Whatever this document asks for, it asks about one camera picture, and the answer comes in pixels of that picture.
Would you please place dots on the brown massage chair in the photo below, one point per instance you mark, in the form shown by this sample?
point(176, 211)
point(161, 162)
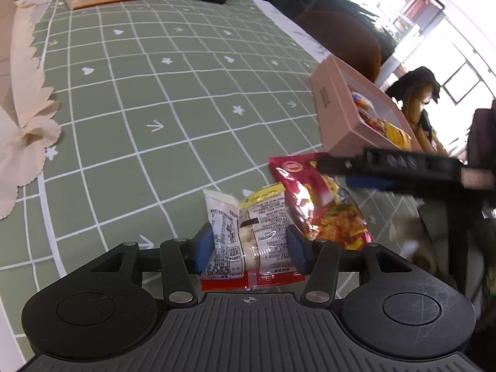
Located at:
point(415, 90)

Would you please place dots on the small clear red packet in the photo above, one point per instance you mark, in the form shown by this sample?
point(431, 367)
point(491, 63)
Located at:
point(250, 241)

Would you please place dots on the brown round chair back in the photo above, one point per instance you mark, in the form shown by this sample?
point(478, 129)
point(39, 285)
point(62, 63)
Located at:
point(346, 38)

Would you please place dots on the beige scalloped cloth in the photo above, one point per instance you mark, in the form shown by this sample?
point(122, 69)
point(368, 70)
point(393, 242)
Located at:
point(27, 109)

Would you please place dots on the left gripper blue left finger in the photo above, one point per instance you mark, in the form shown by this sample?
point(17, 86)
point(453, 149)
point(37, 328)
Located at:
point(181, 259)

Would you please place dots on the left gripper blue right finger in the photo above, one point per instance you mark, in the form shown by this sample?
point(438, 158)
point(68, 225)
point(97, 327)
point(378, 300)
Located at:
point(318, 262)

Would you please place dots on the white red snack packet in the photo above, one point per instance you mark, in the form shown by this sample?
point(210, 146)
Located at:
point(363, 104)

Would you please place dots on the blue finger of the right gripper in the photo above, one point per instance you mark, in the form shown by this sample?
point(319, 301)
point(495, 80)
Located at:
point(373, 183)
point(330, 165)

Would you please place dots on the red cracker packet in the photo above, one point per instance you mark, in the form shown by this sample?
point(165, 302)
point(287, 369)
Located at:
point(373, 122)

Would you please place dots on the red spicy snack packet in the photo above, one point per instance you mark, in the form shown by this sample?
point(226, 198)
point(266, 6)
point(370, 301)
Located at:
point(321, 208)

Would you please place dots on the pink cardboard box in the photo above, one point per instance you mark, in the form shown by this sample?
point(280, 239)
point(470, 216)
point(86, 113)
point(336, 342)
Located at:
point(343, 132)

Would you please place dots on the yellow snack packet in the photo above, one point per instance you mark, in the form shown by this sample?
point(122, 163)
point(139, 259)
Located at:
point(397, 136)

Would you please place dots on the green grid tablecloth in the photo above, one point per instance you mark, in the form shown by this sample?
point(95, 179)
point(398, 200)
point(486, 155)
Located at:
point(159, 101)

